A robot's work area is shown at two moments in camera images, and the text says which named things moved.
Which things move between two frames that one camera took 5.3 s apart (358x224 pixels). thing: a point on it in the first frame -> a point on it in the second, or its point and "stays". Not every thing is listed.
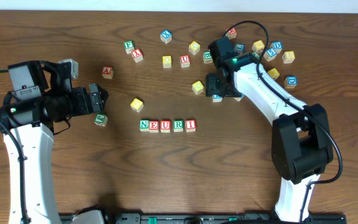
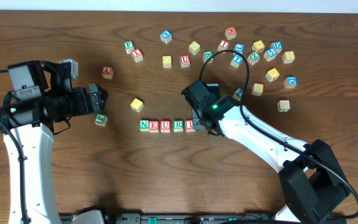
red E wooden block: (153, 126) stays
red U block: (165, 126) stays
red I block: (191, 126) stays
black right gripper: (214, 84) -> (199, 122)
